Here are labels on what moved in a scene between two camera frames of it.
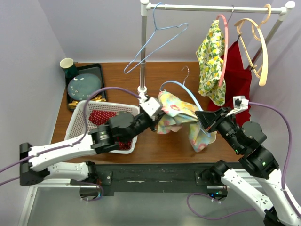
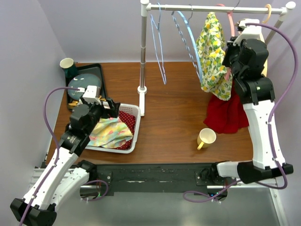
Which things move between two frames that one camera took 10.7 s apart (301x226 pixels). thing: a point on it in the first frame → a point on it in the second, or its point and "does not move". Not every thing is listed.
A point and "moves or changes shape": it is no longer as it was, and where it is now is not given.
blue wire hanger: (156, 29) → (163, 76)
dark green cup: (70, 68) does not move
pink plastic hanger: (225, 49) → (228, 74)
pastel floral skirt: (176, 113) moves or changes shape
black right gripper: (209, 118) → (231, 48)
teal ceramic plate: (82, 86) does not move
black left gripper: (154, 119) → (112, 111)
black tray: (94, 68) does not move
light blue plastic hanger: (204, 129) → (194, 43)
